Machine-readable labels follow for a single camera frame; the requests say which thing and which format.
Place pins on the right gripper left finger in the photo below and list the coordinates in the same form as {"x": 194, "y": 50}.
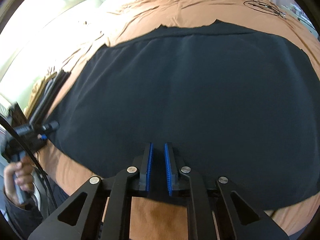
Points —
{"x": 133, "y": 181}

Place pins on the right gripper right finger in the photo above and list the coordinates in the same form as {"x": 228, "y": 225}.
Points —
{"x": 185, "y": 183}

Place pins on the black t-shirt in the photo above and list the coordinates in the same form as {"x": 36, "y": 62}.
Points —
{"x": 233, "y": 102}

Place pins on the left forearm dark sleeve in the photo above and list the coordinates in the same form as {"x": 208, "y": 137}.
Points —
{"x": 23, "y": 219}

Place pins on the person's left hand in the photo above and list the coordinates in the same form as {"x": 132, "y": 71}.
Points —
{"x": 18, "y": 174}

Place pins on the orange-brown bed cover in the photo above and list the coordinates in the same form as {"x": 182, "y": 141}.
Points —
{"x": 119, "y": 21}

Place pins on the folded olive-brown garment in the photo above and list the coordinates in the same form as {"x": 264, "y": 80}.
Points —
{"x": 36, "y": 92}

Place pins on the folded grey garment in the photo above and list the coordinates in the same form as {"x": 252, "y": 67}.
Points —
{"x": 46, "y": 94}

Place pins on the folded black garment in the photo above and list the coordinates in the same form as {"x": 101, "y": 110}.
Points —
{"x": 52, "y": 94}

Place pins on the cream padded headboard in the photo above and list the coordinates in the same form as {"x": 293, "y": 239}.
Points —
{"x": 21, "y": 20}

